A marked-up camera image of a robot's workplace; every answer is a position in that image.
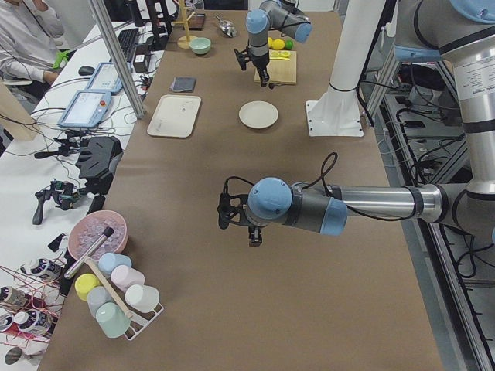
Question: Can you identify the pink bowl with ice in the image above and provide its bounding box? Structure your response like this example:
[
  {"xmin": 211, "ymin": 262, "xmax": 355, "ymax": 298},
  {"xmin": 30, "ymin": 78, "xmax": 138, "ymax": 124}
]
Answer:
[{"xmin": 68, "ymin": 210, "xmax": 128, "ymax": 260}]

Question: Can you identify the teach pendant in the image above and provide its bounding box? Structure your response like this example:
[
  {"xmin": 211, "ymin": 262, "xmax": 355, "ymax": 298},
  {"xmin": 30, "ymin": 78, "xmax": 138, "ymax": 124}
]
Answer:
[
  {"xmin": 86, "ymin": 62, "xmax": 123, "ymax": 95},
  {"xmin": 58, "ymin": 89, "xmax": 112, "ymax": 129}
]

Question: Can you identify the yellow cup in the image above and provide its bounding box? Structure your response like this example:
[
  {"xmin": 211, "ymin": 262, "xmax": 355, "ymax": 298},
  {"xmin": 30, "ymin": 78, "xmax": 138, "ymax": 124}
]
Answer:
[{"xmin": 75, "ymin": 273, "xmax": 101, "ymax": 301}]

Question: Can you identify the metal scoop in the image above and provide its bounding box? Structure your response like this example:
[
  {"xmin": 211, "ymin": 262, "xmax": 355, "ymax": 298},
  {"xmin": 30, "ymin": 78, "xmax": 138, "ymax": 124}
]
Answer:
[{"xmin": 215, "ymin": 15, "xmax": 237, "ymax": 38}]

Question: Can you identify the wooden cutting board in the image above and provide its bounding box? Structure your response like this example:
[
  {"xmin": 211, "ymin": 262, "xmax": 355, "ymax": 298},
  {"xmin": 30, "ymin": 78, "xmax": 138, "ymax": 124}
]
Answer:
[{"xmin": 267, "ymin": 50, "xmax": 297, "ymax": 85}]

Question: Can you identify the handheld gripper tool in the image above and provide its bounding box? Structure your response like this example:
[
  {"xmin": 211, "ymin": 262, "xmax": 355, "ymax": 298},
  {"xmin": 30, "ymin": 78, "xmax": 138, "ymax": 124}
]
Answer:
[{"xmin": 32, "ymin": 180, "xmax": 83, "ymax": 225}]

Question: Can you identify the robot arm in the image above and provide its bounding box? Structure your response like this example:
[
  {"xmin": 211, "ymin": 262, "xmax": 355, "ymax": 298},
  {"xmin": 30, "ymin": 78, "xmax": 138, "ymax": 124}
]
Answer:
[
  {"xmin": 235, "ymin": 1, "xmax": 312, "ymax": 87},
  {"xmin": 242, "ymin": 1, "xmax": 494, "ymax": 243}
]

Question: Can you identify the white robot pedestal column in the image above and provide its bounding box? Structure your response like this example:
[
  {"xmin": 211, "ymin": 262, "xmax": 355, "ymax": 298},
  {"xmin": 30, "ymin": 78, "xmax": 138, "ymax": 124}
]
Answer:
[{"xmin": 306, "ymin": 0, "xmax": 396, "ymax": 137}]

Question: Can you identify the person in white shirt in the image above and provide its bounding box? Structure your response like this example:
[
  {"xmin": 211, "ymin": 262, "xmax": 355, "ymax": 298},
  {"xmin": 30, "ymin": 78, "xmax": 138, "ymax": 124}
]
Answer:
[{"xmin": 1, "ymin": 1, "xmax": 64, "ymax": 98}]

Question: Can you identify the teach pendant far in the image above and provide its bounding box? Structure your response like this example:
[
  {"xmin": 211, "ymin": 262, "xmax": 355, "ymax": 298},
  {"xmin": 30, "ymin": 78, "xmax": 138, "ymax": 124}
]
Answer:
[{"xmin": 86, "ymin": 62, "xmax": 123, "ymax": 95}]

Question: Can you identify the teach pendant near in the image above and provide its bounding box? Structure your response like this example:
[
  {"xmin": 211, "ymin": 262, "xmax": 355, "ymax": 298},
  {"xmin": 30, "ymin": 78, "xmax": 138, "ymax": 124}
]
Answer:
[{"xmin": 58, "ymin": 89, "xmax": 112, "ymax": 129}]

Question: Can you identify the black computer mouse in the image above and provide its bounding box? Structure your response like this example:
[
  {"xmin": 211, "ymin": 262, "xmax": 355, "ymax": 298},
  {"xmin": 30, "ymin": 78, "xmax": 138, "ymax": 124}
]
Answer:
[{"xmin": 78, "ymin": 66, "xmax": 95, "ymax": 77}]

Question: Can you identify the white cup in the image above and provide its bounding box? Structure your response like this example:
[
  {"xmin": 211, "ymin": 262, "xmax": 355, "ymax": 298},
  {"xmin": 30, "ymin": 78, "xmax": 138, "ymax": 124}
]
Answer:
[{"xmin": 125, "ymin": 284, "xmax": 159, "ymax": 313}]

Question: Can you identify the metal muddler black tip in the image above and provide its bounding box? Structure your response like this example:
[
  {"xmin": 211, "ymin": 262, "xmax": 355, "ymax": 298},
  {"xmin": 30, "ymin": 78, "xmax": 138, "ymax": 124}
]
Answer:
[{"xmin": 64, "ymin": 226, "xmax": 114, "ymax": 280}]

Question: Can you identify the cream rabbit tray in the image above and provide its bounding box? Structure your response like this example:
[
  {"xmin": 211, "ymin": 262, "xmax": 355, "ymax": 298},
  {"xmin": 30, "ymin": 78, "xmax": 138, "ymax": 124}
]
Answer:
[{"xmin": 147, "ymin": 94, "xmax": 201, "ymax": 138}]

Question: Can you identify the wooden mug tree stand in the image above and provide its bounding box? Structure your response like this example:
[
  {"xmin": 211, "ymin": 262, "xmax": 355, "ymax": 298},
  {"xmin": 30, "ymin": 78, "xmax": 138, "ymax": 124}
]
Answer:
[{"xmin": 172, "ymin": 0, "xmax": 196, "ymax": 49}]

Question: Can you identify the bottle rack with bottles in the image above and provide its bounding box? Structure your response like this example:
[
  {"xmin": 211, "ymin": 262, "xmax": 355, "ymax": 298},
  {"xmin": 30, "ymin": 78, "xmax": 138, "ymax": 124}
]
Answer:
[{"xmin": 1, "ymin": 258, "xmax": 63, "ymax": 340}]

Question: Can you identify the aluminium frame post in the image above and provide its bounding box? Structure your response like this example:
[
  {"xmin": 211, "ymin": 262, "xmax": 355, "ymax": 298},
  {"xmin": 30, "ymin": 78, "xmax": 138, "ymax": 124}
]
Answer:
[{"xmin": 88, "ymin": 0, "xmax": 145, "ymax": 119}]

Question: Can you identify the mint cup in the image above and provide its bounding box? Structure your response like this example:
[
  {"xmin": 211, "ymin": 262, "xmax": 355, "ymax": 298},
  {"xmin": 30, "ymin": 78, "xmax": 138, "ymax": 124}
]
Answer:
[{"xmin": 95, "ymin": 302, "xmax": 131, "ymax": 339}]

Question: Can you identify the grey cup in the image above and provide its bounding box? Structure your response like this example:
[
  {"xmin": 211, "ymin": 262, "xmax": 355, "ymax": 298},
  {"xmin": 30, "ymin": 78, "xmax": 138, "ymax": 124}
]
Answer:
[{"xmin": 87, "ymin": 286, "xmax": 113, "ymax": 318}]

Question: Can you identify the black keyboard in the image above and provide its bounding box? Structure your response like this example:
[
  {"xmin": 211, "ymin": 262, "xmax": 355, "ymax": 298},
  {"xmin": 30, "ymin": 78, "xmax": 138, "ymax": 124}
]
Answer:
[{"xmin": 118, "ymin": 28, "xmax": 139, "ymax": 63}]

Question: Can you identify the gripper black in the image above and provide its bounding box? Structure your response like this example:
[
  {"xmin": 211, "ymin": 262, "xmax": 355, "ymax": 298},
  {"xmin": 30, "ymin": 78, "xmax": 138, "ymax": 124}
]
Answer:
[
  {"xmin": 251, "ymin": 53, "xmax": 270, "ymax": 87},
  {"xmin": 248, "ymin": 225, "xmax": 263, "ymax": 247}
]

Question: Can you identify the white cup rack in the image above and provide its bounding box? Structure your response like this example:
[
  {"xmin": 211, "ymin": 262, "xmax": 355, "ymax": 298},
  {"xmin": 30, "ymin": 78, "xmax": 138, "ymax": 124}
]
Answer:
[{"xmin": 124, "ymin": 303, "xmax": 165, "ymax": 341}]

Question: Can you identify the round cream plate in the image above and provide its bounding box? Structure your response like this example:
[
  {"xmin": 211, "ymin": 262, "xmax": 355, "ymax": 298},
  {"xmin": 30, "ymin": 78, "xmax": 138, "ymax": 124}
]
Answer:
[{"xmin": 238, "ymin": 100, "xmax": 278, "ymax": 129}]

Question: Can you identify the blue cup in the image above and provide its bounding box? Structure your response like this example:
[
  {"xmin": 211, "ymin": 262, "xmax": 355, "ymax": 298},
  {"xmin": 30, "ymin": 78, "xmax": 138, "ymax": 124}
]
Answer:
[{"xmin": 97, "ymin": 253, "xmax": 132, "ymax": 277}]

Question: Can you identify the mint green bowl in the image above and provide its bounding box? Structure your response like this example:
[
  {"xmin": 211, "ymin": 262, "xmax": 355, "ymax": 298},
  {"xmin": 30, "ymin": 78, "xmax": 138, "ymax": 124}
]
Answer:
[{"xmin": 189, "ymin": 37, "xmax": 212, "ymax": 56}]

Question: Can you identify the pink cup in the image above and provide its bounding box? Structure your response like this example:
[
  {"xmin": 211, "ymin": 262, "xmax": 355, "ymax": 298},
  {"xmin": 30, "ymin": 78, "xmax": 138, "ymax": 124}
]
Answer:
[{"xmin": 111, "ymin": 264, "xmax": 145, "ymax": 292}]

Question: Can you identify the grey folded cloth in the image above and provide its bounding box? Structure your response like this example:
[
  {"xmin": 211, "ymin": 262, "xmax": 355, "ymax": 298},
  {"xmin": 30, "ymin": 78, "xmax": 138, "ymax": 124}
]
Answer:
[{"xmin": 169, "ymin": 77, "xmax": 196, "ymax": 93}]

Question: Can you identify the black camera stand device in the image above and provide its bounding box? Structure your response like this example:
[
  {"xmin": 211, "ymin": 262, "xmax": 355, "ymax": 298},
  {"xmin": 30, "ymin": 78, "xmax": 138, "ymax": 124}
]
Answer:
[{"xmin": 76, "ymin": 136, "xmax": 123, "ymax": 195}]

